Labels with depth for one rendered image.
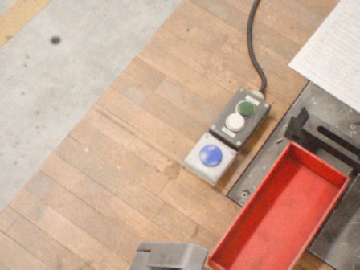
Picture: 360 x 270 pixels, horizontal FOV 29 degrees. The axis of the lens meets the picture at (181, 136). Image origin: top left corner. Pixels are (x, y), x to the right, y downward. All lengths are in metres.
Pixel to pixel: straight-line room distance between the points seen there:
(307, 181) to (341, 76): 0.23
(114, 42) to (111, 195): 1.24
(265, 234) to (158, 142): 0.25
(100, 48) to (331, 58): 1.19
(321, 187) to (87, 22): 1.40
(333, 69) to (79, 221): 0.55
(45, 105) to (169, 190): 1.16
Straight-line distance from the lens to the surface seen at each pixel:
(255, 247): 1.21
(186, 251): 0.76
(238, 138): 1.24
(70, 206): 1.24
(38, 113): 2.33
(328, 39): 1.40
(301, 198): 1.25
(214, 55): 1.35
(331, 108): 1.33
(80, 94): 2.34
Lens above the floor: 2.07
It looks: 66 degrees down
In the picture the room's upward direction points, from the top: 3 degrees clockwise
